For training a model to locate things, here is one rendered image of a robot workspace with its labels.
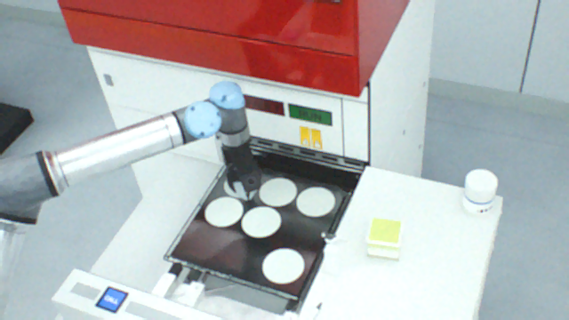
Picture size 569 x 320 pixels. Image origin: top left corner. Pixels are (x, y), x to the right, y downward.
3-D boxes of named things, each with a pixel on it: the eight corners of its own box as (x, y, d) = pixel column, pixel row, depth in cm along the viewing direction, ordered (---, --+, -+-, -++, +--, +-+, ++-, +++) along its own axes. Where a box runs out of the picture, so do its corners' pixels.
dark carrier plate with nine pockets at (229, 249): (231, 163, 184) (231, 161, 183) (347, 191, 172) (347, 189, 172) (171, 256, 162) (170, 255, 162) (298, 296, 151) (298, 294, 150)
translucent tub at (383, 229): (371, 234, 153) (371, 215, 148) (403, 238, 151) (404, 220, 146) (365, 260, 148) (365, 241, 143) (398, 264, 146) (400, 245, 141)
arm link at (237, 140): (252, 130, 153) (218, 140, 152) (254, 144, 157) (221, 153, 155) (243, 110, 159) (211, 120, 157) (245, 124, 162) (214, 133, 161)
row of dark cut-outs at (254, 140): (216, 133, 185) (214, 127, 183) (364, 167, 170) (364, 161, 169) (215, 135, 185) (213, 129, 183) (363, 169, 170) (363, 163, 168)
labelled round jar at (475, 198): (465, 193, 159) (468, 165, 152) (494, 199, 156) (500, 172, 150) (459, 213, 154) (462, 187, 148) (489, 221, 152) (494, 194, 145)
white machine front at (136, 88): (125, 135, 207) (86, 29, 179) (370, 195, 180) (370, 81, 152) (120, 141, 206) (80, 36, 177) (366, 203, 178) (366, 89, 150)
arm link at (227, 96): (199, 86, 149) (233, 73, 151) (208, 123, 157) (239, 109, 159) (213, 105, 144) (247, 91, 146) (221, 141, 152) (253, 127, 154)
